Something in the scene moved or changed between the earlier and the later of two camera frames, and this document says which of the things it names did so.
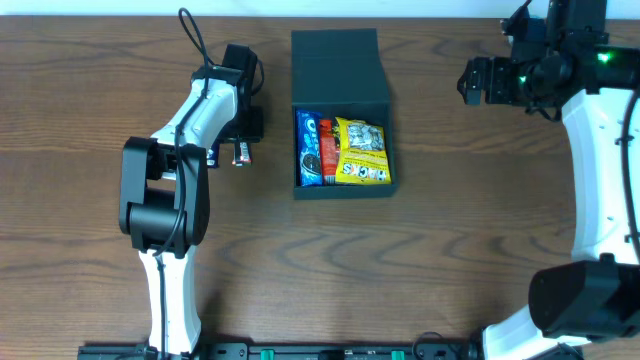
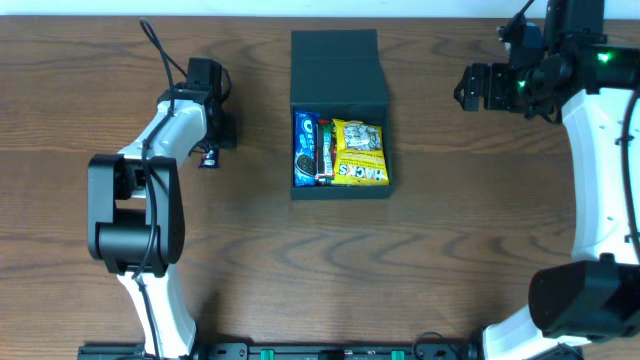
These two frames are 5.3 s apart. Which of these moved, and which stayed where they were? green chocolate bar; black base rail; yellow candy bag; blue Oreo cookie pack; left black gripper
Moved: left black gripper; green chocolate bar
Stayed: blue Oreo cookie pack; yellow candy bag; black base rail
